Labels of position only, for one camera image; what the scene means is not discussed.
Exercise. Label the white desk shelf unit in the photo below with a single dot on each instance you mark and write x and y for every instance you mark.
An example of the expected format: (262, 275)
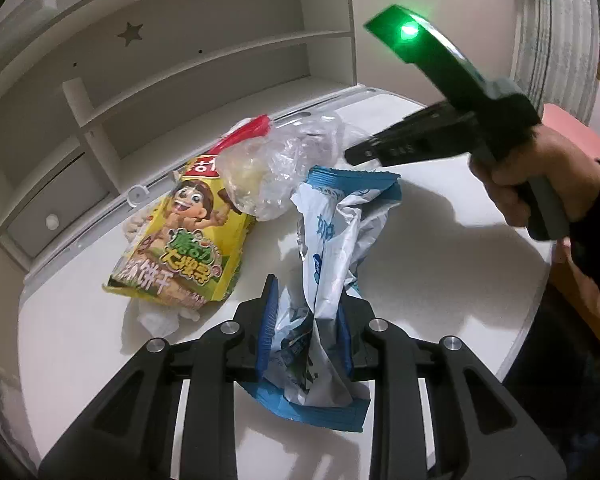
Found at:
(190, 35)

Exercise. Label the white drawer knob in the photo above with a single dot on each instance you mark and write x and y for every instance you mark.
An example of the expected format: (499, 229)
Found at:
(51, 221)

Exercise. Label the blue and white snack wrapper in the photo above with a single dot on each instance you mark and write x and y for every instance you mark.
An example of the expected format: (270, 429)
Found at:
(330, 240)

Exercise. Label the pale patterned curtain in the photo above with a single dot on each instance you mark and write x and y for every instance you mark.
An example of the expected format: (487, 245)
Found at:
(555, 25)

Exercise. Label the pink blanket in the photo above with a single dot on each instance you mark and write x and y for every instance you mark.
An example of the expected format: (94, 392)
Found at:
(590, 130)

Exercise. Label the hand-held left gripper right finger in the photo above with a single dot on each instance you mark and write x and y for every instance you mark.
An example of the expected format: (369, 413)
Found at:
(345, 346)

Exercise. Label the white drawer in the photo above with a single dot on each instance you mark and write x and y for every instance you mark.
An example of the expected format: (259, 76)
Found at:
(65, 195)

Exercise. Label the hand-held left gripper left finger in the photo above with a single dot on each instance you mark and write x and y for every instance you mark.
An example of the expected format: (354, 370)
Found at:
(267, 321)

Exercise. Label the white crumpled tissue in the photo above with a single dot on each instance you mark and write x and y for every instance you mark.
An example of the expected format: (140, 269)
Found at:
(155, 317)

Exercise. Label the clear plastic bag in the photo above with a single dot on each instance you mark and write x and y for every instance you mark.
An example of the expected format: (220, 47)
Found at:
(275, 175)

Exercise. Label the yellow cartoon snack bag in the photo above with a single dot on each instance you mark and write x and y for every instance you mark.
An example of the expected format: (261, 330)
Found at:
(190, 250)

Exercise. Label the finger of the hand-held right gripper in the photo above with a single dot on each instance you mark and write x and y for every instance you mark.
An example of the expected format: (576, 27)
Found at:
(420, 116)
(395, 151)

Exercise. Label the person's right hand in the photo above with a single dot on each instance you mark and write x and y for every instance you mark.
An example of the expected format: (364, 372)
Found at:
(560, 160)

